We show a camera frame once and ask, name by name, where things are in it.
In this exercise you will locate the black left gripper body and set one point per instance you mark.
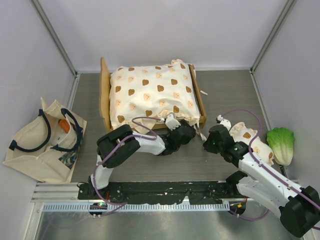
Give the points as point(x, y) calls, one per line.
point(182, 122)

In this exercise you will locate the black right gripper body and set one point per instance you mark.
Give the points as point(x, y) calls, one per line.
point(212, 146)

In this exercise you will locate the bear print white cushion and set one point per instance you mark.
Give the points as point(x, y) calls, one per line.
point(141, 95)

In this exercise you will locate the wooden pet bed frame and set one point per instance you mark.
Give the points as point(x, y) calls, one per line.
point(105, 87)

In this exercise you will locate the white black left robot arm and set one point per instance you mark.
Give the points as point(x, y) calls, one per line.
point(117, 146)

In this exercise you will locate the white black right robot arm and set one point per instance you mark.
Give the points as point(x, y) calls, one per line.
point(297, 207)

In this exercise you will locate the small bear print pillow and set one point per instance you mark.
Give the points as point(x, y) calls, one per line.
point(241, 133)

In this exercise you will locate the green toy cabbage leaf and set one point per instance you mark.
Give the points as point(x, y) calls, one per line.
point(281, 140)

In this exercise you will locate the orange toy carrot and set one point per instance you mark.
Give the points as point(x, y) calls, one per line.
point(63, 123)

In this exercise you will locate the beige canvas tote bag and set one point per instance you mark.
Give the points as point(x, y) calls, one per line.
point(42, 150)

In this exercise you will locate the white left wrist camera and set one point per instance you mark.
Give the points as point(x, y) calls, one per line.
point(171, 122)

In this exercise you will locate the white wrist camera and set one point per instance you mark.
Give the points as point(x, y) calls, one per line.
point(171, 122)
point(220, 120)

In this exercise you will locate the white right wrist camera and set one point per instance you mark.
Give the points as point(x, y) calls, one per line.
point(220, 120)

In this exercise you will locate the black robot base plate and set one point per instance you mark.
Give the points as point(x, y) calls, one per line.
point(169, 193)

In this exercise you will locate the white slotted cable duct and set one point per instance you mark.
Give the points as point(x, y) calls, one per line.
point(185, 206)

